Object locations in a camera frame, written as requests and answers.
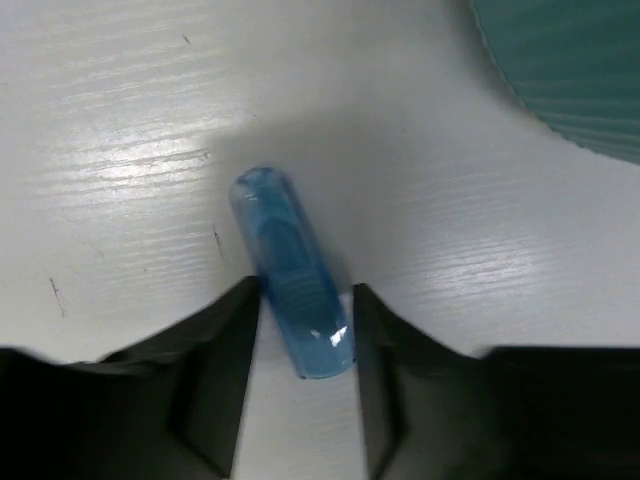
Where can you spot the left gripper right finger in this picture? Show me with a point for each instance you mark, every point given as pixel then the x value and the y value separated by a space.
pixel 518 412

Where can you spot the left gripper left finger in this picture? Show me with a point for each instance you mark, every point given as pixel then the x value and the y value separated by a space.
pixel 167 407

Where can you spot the blue eraser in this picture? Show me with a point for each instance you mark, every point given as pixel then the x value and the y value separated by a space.
pixel 292 272

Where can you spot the teal round divided organizer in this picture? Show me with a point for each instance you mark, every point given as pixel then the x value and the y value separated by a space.
pixel 572 64

